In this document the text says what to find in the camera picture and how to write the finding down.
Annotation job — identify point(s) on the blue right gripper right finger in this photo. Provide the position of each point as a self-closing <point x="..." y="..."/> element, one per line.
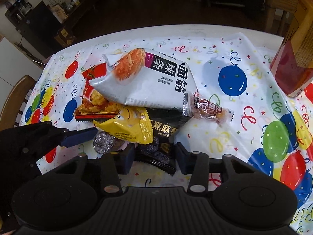
<point x="186" y="160"/>

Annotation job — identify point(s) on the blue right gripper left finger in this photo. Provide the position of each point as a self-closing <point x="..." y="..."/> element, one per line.
<point x="124" y="161"/>

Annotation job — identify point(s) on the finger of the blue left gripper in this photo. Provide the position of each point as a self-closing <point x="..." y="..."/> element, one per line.
<point x="77" y="137"/>

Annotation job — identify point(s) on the silver foil candy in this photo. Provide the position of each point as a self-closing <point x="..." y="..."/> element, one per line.
<point x="103" y="142"/>

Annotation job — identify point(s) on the yellow snack packet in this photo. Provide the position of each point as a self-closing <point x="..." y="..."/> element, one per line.
<point x="131" y="124"/>

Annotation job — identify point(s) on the red rice cracker bag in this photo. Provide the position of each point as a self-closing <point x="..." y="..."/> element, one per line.
<point x="94" y="105"/>

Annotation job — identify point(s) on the black sesame snack packet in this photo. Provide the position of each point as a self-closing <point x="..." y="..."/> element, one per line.
<point x="161" y="152"/>

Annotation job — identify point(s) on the small clear snack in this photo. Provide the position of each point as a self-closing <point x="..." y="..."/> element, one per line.
<point x="198" y="107"/>

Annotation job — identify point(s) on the white spicy strip bag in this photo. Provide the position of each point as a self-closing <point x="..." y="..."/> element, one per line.
<point x="146" y="78"/>

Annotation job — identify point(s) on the wooden chair left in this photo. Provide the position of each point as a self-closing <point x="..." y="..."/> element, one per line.
<point x="14" y="102"/>

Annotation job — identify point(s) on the balloon birthday tablecloth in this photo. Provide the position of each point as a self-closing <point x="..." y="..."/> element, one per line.
<point x="269" y="130"/>

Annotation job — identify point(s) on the dark sideboard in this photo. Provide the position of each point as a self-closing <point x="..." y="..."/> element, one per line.
<point x="41" y="29"/>

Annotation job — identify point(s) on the black coffee machine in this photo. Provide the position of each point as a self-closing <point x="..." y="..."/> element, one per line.
<point x="19" y="8"/>

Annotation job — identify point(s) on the orange juice bottle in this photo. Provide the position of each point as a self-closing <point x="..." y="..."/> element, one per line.
<point x="292" y="64"/>

